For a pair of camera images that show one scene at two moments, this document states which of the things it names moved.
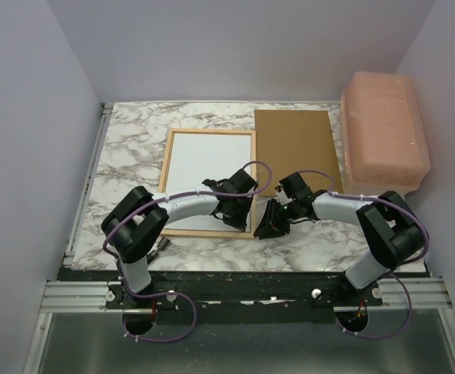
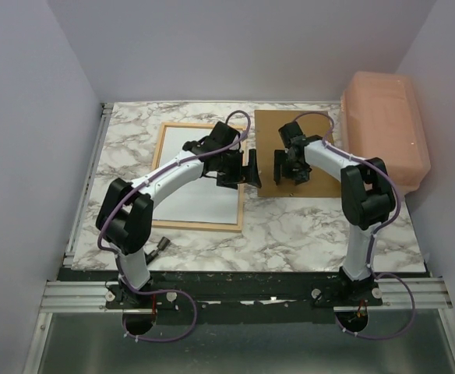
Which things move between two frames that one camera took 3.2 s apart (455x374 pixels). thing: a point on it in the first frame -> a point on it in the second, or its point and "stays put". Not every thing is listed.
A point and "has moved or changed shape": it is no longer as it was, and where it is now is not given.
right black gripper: [269, 216] -> [279, 158]
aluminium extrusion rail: [79, 297] stays put
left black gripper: [240, 224] -> [233, 181]
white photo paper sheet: [197, 158] has moved or changed shape
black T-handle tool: [161, 246] stays put
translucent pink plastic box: [384, 146] stays put
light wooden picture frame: [248, 234] -> [194, 225]
